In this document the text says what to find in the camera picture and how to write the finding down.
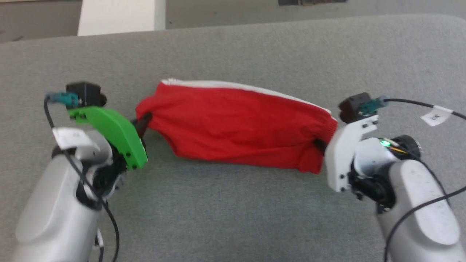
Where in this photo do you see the white box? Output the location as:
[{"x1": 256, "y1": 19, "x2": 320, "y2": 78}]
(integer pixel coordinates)
[{"x1": 77, "y1": 0, "x2": 166, "y2": 36}]

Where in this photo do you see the white right cable label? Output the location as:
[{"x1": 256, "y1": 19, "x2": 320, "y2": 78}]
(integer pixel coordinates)
[{"x1": 420, "y1": 105, "x2": 454, "y2": 127}]

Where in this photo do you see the white left cable label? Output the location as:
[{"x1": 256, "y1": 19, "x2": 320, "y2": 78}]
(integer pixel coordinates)
[{"x1": 52, "y1": 127, "x2": 100, "y2": 151}]

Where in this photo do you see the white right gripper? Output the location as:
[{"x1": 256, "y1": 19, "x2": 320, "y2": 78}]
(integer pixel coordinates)
[{"x1": 313, "y1": 115, "x2": 379, "y2": 193}]

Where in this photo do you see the white cable label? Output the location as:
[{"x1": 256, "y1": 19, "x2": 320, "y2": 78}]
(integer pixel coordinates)
[
  {"x1": 52, "y1": 127, "x2": 100, "y2": 151},
  {"x1": 420, "y1": 105, "x2": 454, "y2": 127}
]

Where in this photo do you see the left black cable teal connector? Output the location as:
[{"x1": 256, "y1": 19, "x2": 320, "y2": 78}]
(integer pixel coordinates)
[{"x1": 44, "y1": 92, "x2": 121, "y2": 262}]

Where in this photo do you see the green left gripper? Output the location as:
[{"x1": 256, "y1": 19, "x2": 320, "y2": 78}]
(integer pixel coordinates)
[{"x1": 68, "y1": 106, "x2": 153, "y2": 171}]

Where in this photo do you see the red cloth garment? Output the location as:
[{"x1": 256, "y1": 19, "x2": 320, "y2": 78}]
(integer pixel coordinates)
[{"x1": 135, "y1": 78, "x2": 339, "y2": 175}]

